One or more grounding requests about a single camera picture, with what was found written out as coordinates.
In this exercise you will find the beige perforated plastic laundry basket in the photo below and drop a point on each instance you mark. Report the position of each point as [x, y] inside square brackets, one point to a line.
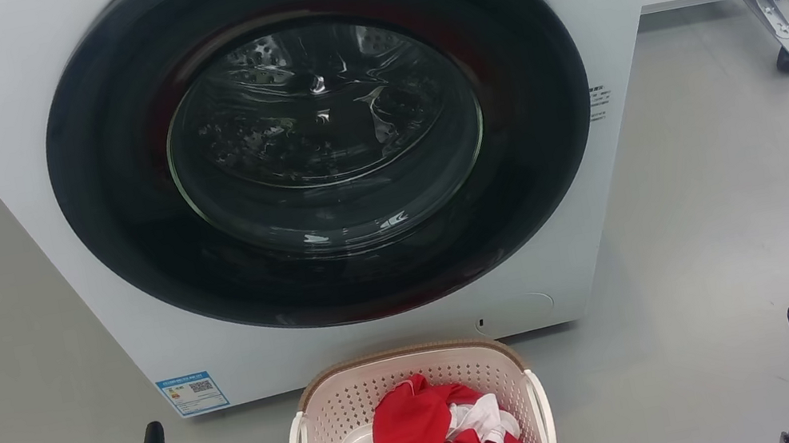
[340, 418]

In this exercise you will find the blue energy label sticker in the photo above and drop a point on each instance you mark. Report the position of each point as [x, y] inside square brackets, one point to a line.
[192, 393]

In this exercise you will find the black round washing machine door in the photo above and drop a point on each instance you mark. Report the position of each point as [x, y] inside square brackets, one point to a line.
[113, 190]

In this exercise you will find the small printed text sticker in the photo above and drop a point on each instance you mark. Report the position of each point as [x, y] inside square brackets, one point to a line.
[599, 103]

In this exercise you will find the white washing machine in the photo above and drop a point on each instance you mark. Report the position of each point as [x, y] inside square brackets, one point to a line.
[10, 159]

